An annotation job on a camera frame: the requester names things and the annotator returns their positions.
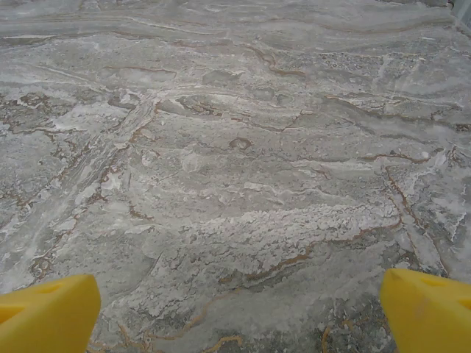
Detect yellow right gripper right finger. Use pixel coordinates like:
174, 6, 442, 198
379, 268, 471, 353

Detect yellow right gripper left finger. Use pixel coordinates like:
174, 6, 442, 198
0, 273, 102, 353

